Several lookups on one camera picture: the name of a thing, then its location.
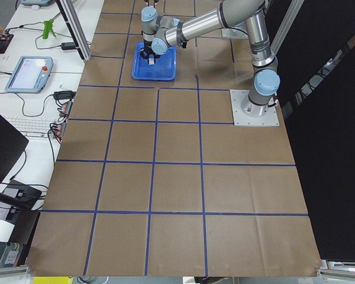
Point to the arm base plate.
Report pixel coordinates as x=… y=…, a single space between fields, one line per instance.
x=247 y=114

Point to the white keyboard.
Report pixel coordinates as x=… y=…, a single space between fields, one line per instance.
x=31 y=127

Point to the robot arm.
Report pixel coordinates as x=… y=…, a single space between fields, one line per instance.
x=161 y=32

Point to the blue plastic tray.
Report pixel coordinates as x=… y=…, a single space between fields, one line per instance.
x=164 y=68

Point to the black monitor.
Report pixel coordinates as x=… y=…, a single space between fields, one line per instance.
x=12 y=145

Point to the black power adapter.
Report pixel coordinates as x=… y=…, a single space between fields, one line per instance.
x=68 y=46

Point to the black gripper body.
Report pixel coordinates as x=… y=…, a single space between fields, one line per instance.
x=148 y=56

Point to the teach pendant tablet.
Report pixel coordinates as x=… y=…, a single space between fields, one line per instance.
x=30 y=74

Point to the left aluminium frame post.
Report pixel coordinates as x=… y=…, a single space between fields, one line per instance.
x=72 y=22

